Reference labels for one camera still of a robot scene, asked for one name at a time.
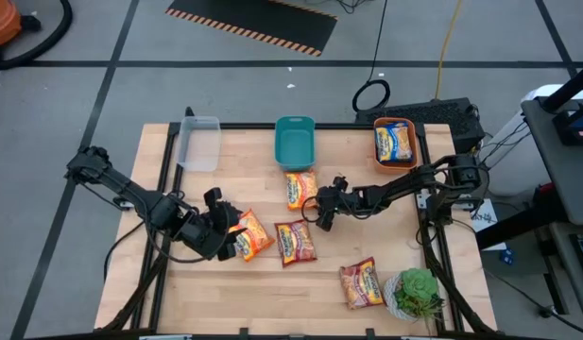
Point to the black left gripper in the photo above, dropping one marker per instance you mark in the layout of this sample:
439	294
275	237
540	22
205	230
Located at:
201	233

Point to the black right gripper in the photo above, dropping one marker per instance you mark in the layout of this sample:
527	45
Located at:
338	202

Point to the orange chicken ramen packet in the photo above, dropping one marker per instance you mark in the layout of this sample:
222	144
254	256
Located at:
255	236
301	190

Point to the red roast beef ramen packet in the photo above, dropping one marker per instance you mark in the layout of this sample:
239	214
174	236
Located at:
296	243
361	283

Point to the blue soy sauce ramen packet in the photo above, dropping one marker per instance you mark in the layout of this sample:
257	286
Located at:
394	141

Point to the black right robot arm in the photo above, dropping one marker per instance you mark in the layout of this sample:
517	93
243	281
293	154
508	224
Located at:
404	186

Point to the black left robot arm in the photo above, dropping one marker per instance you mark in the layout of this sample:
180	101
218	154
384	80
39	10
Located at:
130	191

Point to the orange plastic bin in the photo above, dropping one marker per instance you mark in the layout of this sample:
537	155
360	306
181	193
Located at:
376	167

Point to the teal plastic bin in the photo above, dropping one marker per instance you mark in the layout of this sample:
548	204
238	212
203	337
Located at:
295	144

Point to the clear plastic bin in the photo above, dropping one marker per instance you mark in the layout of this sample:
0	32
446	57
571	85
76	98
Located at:
199	144

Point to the green succulent in white pot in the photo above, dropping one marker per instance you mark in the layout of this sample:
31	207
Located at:
416	288

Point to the white paper sheet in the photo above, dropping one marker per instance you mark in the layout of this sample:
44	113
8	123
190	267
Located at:
487	222

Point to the black yellow striped floor mat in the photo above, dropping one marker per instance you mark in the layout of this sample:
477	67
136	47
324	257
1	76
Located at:
262	23

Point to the grey desk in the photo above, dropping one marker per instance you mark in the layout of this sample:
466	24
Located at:
565	179

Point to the orange shop vacuum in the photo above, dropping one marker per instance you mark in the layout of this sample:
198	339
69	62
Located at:
0	21

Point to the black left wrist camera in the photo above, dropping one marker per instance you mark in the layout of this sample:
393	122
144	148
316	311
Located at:
213	197

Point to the black aluminium table frame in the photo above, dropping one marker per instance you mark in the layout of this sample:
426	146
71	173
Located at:
248	126

